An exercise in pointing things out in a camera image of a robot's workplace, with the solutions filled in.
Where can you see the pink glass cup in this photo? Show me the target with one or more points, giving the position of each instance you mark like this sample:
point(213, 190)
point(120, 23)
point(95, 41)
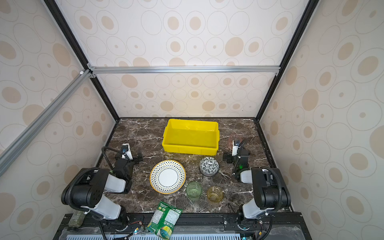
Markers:
point(234, 140)

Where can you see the yellow glass cup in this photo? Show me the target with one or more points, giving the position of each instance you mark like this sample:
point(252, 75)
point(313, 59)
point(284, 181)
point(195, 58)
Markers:
point(215, 194)

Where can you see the green snack bag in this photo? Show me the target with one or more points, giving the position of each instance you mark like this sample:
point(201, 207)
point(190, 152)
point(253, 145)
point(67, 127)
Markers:
point(163, 220)

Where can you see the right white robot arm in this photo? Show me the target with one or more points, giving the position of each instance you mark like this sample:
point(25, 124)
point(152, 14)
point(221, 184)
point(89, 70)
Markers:
point(270, 193)

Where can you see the black floral pattern bowl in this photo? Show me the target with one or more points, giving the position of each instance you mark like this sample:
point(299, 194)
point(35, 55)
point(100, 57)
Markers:
point(209, 167)

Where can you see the horizontal aluminium frame bar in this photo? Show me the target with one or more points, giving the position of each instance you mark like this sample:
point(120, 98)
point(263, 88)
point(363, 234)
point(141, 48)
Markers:
point(179, 70)

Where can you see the left aluminium frame bar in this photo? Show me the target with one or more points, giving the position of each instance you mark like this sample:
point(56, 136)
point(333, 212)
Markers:
point(13, 151)

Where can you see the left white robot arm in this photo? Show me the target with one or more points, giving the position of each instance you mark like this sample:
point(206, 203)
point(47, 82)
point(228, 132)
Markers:
point(86, 192)

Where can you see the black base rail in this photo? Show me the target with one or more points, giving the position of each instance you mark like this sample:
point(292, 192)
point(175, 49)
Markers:
point(192, 226)

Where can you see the yellow plastic bin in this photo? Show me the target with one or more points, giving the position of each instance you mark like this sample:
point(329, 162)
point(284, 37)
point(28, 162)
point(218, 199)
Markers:
point(191, 137)

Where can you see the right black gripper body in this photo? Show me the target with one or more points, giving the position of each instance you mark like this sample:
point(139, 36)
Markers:
point(231, 157)

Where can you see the dotted yellow rim plate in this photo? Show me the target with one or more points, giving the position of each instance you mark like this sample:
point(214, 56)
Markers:
point(167, 177)

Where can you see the green glass cup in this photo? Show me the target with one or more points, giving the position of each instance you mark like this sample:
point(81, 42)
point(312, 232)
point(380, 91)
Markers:
point(194, 190)

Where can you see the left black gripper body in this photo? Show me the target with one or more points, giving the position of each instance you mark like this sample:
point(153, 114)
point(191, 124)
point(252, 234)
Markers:
point(133, 159)

